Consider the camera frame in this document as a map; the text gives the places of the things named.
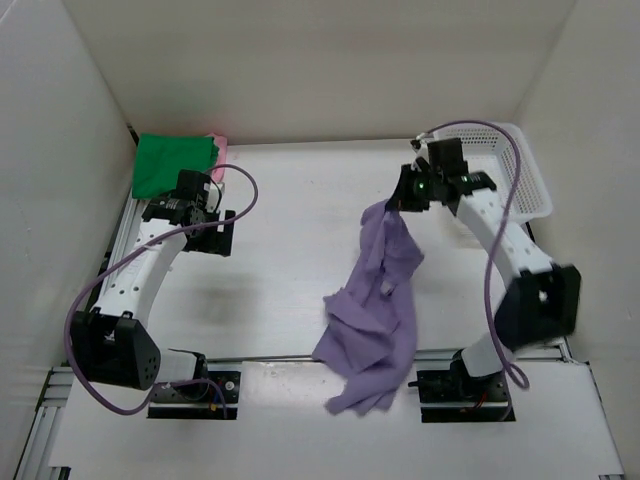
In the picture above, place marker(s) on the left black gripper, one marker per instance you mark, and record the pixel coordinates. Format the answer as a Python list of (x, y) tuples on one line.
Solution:
[(217, 243)]

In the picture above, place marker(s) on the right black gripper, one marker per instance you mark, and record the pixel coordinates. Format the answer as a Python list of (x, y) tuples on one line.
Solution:
[(400, 198)]

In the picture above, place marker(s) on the pink t shirt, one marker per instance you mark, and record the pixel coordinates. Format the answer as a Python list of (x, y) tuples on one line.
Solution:
[(221, 144)]

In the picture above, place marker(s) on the green t shirt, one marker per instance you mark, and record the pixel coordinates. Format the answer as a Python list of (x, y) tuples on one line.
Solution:
[(159, 160)]

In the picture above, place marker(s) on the lilac t shirt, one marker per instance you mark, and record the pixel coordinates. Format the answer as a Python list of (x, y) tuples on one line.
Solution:
[(371, 335)]

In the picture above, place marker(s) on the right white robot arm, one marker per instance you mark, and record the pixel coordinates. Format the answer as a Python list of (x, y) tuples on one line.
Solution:
[(541, 296)]

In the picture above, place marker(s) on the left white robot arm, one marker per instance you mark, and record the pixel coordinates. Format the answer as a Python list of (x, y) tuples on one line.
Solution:
[(161, 237)]

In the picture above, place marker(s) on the white plastic basket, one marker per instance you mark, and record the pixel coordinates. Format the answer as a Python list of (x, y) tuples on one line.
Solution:
[(486, 149)]

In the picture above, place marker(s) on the white front cover board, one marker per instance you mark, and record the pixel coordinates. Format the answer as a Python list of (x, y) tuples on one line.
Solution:
[(282, 431)]

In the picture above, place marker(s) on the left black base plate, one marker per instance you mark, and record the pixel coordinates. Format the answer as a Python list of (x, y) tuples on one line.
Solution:
[(226, 377)]

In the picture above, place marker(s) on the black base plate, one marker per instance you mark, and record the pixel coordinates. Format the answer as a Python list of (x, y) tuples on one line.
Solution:
[(226, 377), (442, 386)]

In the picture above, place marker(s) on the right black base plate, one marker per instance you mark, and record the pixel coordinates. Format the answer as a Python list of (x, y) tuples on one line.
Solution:
[(442, 386)]

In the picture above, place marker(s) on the aluminium frame rail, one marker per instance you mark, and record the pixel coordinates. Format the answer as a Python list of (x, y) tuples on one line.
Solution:
[(104, 352)]

